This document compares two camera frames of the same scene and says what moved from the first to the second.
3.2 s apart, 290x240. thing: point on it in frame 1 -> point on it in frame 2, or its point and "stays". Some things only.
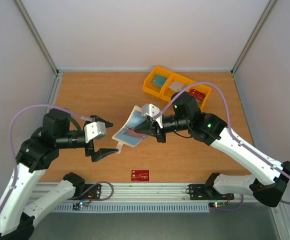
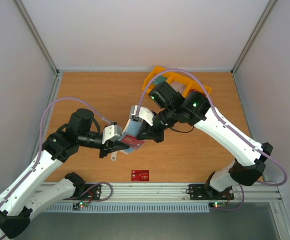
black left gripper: x=100 y=154 -> x=110 y=146
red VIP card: x=140 y=175 stays
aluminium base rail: x=146 y=193 stays
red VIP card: x=131 y=132 -> x=133 y=142
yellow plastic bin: x=165 y=84 stays
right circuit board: x=218 y=204 stays
